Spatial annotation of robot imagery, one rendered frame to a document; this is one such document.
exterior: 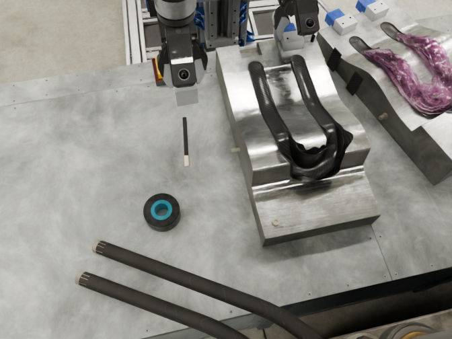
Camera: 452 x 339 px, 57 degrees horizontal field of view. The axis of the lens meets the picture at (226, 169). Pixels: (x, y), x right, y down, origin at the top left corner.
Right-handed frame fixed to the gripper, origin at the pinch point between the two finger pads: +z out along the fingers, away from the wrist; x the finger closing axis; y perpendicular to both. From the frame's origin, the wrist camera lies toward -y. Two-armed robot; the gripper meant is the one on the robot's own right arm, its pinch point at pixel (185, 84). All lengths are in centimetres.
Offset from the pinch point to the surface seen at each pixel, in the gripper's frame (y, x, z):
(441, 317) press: -58, -43, 16
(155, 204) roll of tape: -22.1, 11.4, 11.6
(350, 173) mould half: -24.9, -32.8, 8.8
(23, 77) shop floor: 94, 72, 95
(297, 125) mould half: -13.5, -22.7, 3.3
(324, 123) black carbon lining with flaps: -14.1, -28.8, 3.5
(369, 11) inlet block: 20, -54, 8
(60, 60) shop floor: 101, 53, 95
